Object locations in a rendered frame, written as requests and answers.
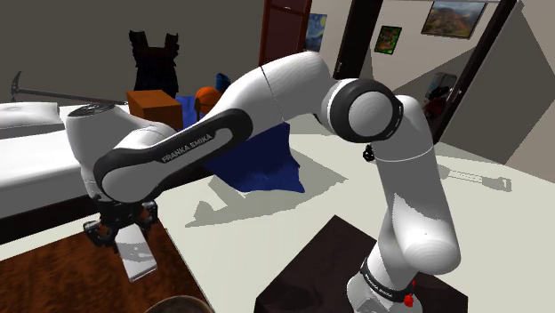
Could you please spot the blue cloth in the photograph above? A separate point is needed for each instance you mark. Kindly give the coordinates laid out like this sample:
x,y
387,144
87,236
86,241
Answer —
x,y
264,164

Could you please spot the small black thing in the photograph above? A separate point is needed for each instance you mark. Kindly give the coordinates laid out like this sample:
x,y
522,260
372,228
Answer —
x,y
368,153

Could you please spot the black dress-shaped thing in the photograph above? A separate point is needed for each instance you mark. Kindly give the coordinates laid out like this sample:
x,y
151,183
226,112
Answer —
x,y
155,65

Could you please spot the grey flat rectangular tablet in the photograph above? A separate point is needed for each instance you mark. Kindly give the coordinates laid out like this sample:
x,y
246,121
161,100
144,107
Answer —
x,y
136,256

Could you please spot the dark robot stand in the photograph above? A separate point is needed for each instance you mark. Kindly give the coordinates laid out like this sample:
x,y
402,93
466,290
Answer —
x,y
312,268

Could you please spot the dark red door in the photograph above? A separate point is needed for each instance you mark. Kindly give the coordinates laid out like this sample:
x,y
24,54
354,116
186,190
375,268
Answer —
x,y
282,30

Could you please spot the white bed with dark frame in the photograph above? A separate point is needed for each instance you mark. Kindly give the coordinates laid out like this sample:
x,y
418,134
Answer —
x,y
34,169

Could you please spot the green wall picture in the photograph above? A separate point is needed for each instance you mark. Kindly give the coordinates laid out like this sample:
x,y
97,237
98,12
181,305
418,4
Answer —
x,y
388,40

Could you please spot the dark pickaxe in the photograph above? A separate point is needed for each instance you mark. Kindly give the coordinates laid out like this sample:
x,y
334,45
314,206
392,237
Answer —
x,y
65,96

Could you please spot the orange basketball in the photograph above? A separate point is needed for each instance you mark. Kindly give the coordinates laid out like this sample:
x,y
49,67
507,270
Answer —
x,y
207,99

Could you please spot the red-brown wooden table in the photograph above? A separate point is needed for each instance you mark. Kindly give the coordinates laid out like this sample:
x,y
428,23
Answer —
x,y
65,277

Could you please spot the white pillow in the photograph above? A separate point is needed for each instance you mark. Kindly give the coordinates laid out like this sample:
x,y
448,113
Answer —
x,y
26,117

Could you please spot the orange-brown box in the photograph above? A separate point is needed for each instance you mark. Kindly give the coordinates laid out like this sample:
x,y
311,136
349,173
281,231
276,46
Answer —
x,y
156,106

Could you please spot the mountain landscape wall picture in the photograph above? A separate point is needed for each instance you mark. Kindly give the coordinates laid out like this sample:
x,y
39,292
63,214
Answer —
x,y
453,18

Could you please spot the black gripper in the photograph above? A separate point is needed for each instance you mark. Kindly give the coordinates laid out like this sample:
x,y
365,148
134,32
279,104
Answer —
x,y
123,214

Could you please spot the blue night sky painting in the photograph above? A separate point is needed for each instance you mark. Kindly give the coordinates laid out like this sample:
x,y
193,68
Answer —
x,y
315,32

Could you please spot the small blue thing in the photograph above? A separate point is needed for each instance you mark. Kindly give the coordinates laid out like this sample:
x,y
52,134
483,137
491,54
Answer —
x,y
222,81

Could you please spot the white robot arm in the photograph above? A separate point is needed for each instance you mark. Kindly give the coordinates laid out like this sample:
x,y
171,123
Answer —
x,y
277,91

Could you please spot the brown round thing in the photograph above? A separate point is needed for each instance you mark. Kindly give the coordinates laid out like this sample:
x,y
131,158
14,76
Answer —
x,y
180,305

